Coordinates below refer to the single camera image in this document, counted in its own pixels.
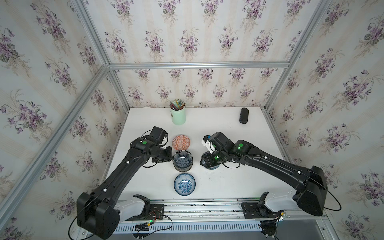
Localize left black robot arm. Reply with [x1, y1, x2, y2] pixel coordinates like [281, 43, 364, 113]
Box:
[76, 138, 173, 240]

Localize aluminium mounting rail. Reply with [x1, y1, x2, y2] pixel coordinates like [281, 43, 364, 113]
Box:
[74, 197, 328, 224]

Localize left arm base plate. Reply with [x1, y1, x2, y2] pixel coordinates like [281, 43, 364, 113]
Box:
[127, 204, 165, 221]

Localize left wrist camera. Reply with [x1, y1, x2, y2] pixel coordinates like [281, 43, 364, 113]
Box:
[149, 127, 169, 147]

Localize blue floral shallow bowl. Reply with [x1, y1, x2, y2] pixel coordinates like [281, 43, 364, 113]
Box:
[174, 173, 196, 196]

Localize black oblong case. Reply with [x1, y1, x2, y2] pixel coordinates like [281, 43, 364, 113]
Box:
[239, 108, 249, 125]

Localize blue damask patterned bowl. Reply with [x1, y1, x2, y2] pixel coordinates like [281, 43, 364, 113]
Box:
[207, 165, 220, 170]

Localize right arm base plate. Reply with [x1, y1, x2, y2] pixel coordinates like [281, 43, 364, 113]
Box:
[241, 202, 283, 219]

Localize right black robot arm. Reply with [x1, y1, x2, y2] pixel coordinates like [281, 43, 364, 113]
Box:
[201, 136, 328, 217]

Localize colourful straws bundle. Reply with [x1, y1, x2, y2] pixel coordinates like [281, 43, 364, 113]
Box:
[169, 99, 186, 111]

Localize red patterned bowl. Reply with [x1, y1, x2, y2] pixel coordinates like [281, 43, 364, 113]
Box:
[172, 135, 191, 151]

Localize light green cup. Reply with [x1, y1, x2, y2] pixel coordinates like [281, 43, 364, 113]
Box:
[171, 108, 186, 126]

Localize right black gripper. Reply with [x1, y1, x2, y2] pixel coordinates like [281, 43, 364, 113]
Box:
[196, 151, 228, 169]

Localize dark navy flower bowl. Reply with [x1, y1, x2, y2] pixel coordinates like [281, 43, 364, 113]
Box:
[173, 151, 193, 167]

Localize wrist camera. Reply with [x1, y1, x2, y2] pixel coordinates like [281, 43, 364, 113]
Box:
[202, 132, 235, 154]
[149, 127, 169, 147]

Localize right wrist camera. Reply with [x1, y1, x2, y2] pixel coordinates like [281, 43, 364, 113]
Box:
[202, 132, 235, 154]

